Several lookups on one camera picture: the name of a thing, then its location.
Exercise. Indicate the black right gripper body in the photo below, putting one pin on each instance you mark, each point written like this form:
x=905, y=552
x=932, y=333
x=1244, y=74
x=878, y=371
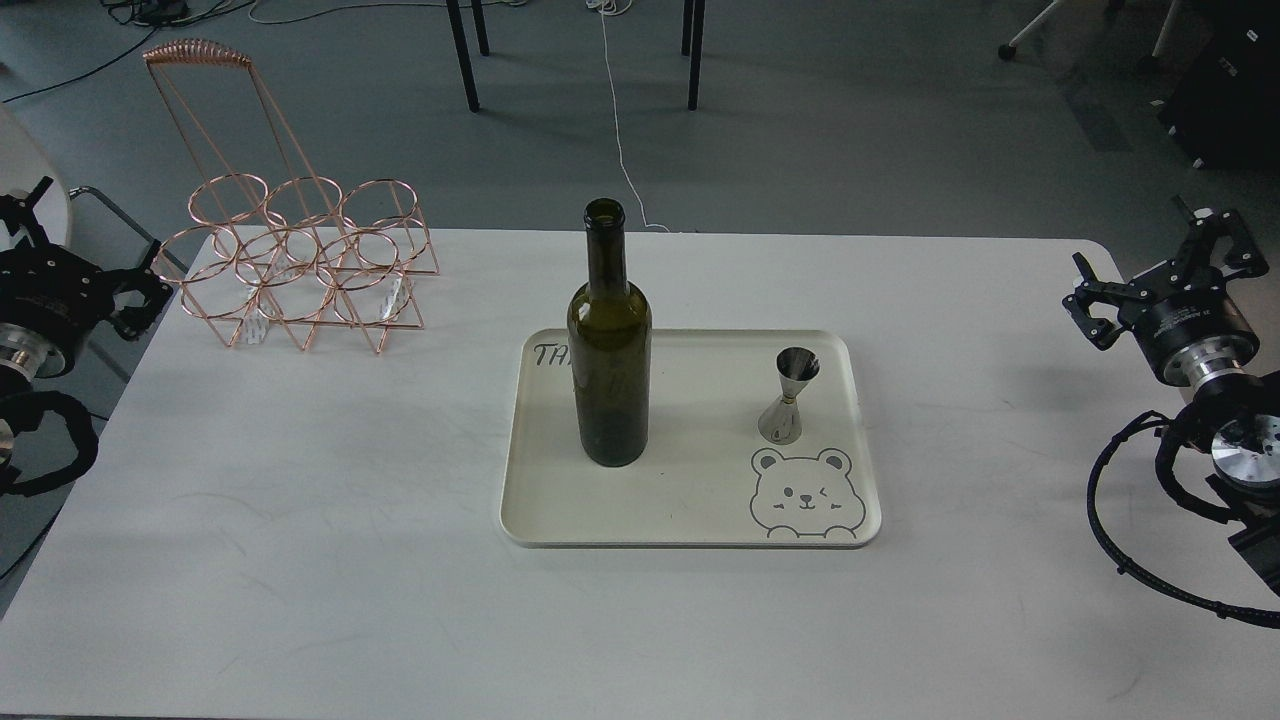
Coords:
x=1189, y=327

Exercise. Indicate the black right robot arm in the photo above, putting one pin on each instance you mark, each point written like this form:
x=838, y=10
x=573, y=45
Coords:
x=1217, y=458

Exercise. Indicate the copper wire bottle rack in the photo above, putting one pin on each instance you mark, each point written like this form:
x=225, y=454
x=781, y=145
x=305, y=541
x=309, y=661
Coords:
x=297, y=251

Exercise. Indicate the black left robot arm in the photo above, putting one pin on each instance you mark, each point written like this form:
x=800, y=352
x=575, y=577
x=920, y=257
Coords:
x=24, y=408

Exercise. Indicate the steel double jigger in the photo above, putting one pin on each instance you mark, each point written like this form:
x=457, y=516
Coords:
x=781, y=422

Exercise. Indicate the cream bear serving tray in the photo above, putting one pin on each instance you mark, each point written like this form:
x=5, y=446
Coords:
x=707, y=476

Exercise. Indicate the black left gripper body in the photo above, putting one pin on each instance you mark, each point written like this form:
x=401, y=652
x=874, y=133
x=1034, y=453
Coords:
x=49, y=291

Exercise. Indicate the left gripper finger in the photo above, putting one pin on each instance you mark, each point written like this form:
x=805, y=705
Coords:
x=131, y=321
x=21, y=225

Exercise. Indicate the dark green wine bottle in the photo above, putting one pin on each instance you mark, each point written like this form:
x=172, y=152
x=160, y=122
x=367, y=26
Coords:
x=609, y=325

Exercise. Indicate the black equipment cart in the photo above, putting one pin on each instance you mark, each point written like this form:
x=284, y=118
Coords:
x=1224, y=113

